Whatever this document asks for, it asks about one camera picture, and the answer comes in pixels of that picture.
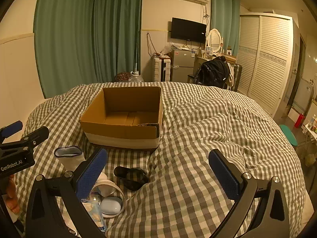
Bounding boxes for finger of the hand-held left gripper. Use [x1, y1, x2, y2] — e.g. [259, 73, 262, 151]
[0, 120, 23, 139]
[0, 126, 50, 155]

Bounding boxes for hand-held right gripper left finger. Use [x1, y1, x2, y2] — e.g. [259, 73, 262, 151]
[25, 147, 109, 238]

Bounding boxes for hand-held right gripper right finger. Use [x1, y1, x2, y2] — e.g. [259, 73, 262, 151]
[208, 149, 291, 238]

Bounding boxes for white sock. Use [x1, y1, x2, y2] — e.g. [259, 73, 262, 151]
[54, 146, 117, 197]

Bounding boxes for pale blue earbuds case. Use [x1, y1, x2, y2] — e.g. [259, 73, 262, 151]
[100, 197, 123, 216]

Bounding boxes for clear plastic packet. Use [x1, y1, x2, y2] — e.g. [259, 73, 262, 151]
[81, 191, 108, 232]

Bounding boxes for black sunglasses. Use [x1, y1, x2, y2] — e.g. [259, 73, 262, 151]
[114, 166, 150, 192]

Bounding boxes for white tape roll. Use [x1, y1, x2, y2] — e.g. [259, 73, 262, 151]
[93, 180, 127, 219]

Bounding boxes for brown cardboard box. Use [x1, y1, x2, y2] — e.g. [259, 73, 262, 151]
[79, 86, 164, 150]

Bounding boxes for person's left hand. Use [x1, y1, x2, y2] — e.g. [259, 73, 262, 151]
[6, 174, 21, 213]

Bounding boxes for grey checked blanket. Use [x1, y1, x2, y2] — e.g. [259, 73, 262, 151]
[13, 81, 310, 238]

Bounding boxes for green stool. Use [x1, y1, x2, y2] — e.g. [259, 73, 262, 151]
[279, 124, 298, 147]

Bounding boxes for white floor box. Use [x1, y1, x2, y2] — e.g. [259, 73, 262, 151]
[287, 106, 300, 122]

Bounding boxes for red fire extinguisher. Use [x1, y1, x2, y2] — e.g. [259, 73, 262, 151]
[294, 113, 304, 129]

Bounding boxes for small white side table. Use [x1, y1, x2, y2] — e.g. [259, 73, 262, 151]
[301, 115, 317, 143]

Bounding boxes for silver suitcase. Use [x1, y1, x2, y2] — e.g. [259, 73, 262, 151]
[230, 64, 242, 91]

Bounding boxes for brown patterned bundle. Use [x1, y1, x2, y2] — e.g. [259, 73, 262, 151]
[114, 71, 132, 82]

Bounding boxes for clear water jug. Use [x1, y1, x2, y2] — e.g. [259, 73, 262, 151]
[128, 71, 144, 83]

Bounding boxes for wide green curtain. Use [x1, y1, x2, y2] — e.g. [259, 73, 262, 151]
[33, 0, 144, 99]

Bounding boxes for wooden dressing table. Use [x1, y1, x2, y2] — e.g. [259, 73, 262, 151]
[194, 54, 237, 68]

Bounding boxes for silver small fridge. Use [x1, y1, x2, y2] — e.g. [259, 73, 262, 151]
[171, 49, 196, 82]

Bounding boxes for white ribbed suitcase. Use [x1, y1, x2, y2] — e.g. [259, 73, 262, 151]
[152, 57, 171, 82]

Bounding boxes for white louvred wardrobe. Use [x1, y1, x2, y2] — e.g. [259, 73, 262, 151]
[235, 13, 294, 117]

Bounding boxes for white oval mirror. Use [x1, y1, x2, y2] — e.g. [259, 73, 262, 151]
[206, 28, 222, 54]

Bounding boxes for narrow green curtain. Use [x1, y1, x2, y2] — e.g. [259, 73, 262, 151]
[210, 0, 241, 55]

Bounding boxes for black wall television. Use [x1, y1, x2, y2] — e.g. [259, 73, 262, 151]
[171, 17, 207, 43]

